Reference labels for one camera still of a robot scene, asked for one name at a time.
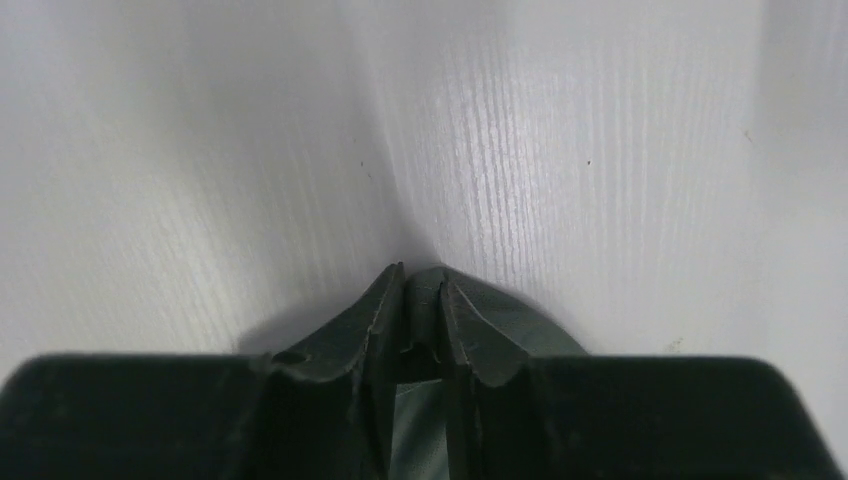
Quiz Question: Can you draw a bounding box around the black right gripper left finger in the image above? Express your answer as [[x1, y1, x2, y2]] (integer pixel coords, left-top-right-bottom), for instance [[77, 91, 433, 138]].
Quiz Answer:
[[0, 262, 407, 480]]

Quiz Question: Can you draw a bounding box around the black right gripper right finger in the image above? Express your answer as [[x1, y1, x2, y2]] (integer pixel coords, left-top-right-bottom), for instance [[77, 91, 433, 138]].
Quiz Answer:
[[439, 278, 846, 480]]

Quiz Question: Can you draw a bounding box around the dark grey t-shirt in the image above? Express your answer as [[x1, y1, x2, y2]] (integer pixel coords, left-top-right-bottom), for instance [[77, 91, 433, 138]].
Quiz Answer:
[[387, 266, 590, 480]]

